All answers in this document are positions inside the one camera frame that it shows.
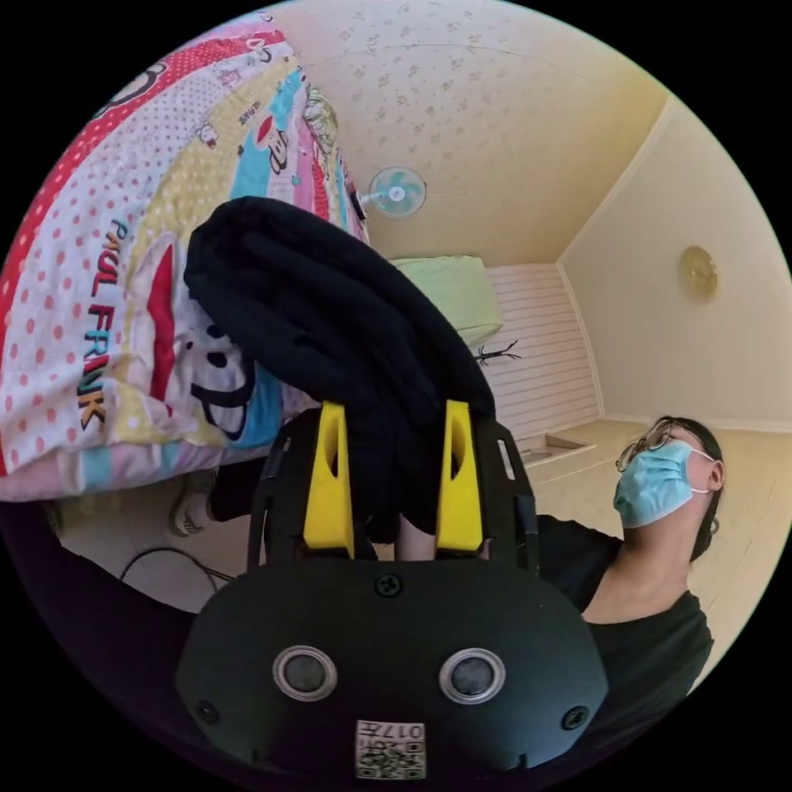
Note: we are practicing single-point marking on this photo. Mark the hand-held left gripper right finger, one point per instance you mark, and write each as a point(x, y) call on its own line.
point(461, 501)

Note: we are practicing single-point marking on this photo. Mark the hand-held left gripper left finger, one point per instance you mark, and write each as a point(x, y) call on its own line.
point(322, 495)

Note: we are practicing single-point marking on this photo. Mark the black pants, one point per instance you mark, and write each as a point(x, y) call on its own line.
point(346, 322)

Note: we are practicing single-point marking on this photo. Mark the light green curtain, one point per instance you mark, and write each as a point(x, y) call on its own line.
point(458, 297)

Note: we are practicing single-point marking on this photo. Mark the person's body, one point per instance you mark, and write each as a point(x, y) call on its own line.
point(650, 594)

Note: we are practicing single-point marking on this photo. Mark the bed with printed quilt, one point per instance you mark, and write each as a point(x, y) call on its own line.
point(111, 297)

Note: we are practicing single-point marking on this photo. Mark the black branch wall hook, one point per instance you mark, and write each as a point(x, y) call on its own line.
point(497, 356)

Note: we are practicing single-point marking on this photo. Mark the white wall fan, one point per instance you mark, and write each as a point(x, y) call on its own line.
point(396, 192)

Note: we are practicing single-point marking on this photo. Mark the round gold wall clock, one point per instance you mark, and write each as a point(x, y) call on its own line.
point(699, 272)

